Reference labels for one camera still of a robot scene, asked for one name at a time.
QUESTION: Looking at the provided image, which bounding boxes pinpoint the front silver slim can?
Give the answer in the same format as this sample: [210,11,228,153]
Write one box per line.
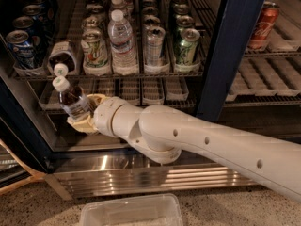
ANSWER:
[146,26,166,66]

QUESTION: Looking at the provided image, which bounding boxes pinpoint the wooden chair frame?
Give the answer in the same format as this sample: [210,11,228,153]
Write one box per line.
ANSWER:
[0,139,45,195]

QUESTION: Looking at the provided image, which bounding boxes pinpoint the front blue pepsi can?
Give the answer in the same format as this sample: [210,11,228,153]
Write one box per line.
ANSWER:
[6,30,39,69]

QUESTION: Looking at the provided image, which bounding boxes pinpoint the blue pepsi can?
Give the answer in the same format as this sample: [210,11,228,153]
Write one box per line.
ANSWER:
[6,30,39,69]
[12,15,47,67]

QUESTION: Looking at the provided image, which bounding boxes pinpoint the steel fridge base grille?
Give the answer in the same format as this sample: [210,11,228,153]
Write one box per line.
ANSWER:
[45,147,254,200]

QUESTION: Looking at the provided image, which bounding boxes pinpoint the front clear water bottle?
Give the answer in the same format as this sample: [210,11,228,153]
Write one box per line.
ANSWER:
[108,9,138,75]

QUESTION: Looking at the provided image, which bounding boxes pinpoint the lower wire fridge shelf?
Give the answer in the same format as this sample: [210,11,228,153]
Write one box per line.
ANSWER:
[26,56,301,115]

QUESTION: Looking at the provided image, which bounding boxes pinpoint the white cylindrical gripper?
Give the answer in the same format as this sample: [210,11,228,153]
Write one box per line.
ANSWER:
[67,93,126,137]

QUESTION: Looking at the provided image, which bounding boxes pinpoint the brown tea bottle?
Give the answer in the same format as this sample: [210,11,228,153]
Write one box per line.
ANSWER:
[52,76,92,120]
[48,40,77,76]

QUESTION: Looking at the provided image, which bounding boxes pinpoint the red cola can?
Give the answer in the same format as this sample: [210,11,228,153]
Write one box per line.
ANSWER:
[248,1,279,50]

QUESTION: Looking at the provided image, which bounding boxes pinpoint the clear water bottle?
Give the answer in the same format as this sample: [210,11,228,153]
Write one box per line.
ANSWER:
[108,9,138,75]
[109,0,129,19]

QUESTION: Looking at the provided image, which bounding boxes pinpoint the front green white soda can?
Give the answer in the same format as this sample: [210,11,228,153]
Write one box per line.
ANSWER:
[81,29,108,68]

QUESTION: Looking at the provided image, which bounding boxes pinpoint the top wire fridge shelf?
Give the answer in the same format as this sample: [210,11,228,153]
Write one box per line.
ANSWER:
[8,0,301,82]

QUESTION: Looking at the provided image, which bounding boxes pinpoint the wire fridge shelf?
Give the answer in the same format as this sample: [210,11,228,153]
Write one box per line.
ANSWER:
[26,56,301,115]
[8,0,301,82]

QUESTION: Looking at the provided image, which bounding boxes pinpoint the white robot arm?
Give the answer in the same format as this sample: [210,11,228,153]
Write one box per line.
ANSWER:
[67,94,301,202]

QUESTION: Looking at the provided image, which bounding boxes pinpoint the blue fridge door frame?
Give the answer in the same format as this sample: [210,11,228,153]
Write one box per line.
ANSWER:
[196,0,265,121]

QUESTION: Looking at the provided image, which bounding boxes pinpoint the clear plastic bin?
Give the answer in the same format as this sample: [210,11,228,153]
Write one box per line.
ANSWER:
[79,193,184,226]

